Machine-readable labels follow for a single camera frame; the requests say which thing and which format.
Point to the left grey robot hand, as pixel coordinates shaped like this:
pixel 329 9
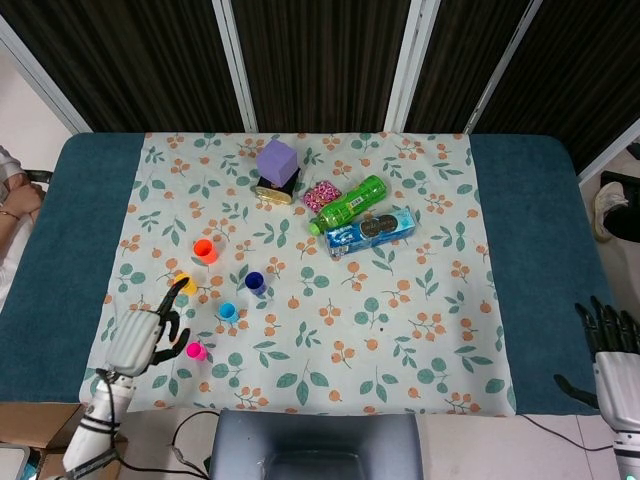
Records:
pixel 131 340

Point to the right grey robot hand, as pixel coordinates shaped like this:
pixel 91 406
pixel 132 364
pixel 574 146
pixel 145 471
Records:
pixel 617 380

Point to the yellow plastic cup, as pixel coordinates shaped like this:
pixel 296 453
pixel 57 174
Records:
pixel 190 286

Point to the light blue plastic cup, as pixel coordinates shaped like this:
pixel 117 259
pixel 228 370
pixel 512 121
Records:
pixel 228 311

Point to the dark blue plastic cup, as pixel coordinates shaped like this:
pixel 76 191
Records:
pixel 255 283

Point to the person's forearm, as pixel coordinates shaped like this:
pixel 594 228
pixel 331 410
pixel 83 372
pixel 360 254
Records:
pixel 17 200

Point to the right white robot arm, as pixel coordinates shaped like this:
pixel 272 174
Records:
pixel 629 457

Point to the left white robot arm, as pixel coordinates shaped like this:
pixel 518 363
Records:
pixel 92 440

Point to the pink plastic cup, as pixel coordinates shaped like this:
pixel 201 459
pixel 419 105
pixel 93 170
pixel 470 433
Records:
pixel 195 351

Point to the orange plastic cup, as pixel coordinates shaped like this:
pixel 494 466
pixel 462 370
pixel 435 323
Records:
pixel 204 250

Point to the cardboard box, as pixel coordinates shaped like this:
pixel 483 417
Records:
pixel 40 425

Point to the teal table cover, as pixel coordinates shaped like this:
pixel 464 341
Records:
pixel 540 250

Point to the white sneaker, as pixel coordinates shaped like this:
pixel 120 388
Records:
pixel 610 202

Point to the floral tablecloth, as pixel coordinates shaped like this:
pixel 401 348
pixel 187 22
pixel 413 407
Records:
pixel 320 330

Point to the black and gold box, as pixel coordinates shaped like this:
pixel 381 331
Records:
pixel 272 195

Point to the grey robot torso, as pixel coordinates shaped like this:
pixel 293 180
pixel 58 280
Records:
pixel 315 445

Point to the purple foam cube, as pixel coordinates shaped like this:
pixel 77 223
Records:
pixel 276 161

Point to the pink candy pouch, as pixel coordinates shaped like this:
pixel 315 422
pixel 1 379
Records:
pixel 320 195

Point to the green plastic bottle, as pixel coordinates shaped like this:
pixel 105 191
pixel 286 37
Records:
pixel 352 202

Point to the blue cookie package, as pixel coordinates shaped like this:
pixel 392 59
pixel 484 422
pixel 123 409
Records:
pixel 372 231

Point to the dark folding screen panel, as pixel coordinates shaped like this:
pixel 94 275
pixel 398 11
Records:
pixel 140 55
pixel 575 75
pixel 465 60
pixel 320 60

